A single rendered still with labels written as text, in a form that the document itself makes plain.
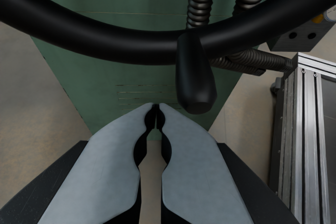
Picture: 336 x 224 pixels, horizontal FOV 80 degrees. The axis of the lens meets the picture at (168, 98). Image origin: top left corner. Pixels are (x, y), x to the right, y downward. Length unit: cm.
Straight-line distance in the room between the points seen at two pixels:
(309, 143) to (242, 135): 28
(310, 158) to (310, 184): 8
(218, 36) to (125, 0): 22
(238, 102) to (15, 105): 100
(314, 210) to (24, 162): 94
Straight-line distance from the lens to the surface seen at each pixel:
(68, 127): 94
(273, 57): 33
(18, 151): 98
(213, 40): 16
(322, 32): 45
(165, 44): 16
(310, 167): 74
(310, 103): 87
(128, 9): 36
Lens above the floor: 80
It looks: 57 degrees down
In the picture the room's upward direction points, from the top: 8 degrees clockwise
